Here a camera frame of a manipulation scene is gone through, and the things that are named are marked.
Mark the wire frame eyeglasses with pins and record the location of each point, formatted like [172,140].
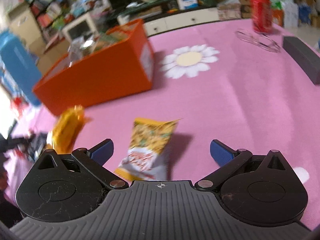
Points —
[260,40]

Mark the pink floral tablecloth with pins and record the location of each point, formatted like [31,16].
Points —
[249,98]

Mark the red soda can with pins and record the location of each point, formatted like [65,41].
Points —
[261,16]

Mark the golden snack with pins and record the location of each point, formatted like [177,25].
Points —
[66,130]

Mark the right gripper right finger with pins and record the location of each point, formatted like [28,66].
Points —
[256,189]

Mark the white glass door cabinet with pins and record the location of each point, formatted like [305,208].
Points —
[78,27]

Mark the yellow white snack bag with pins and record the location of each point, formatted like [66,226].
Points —
[148,153]

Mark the white tv cabinet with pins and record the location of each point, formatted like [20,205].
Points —
[158,24]

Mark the blue thermos jug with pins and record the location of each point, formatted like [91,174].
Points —
[20,66]

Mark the brown cardboard box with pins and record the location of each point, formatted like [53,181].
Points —
[47,58]

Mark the dark grey foam block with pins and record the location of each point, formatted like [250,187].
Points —
[304,56]

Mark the orange storage box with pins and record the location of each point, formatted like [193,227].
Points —
[119,70]

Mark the bookshelf with books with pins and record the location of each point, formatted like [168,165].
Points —
[48,14]

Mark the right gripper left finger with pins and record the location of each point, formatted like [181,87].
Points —
[64,187]

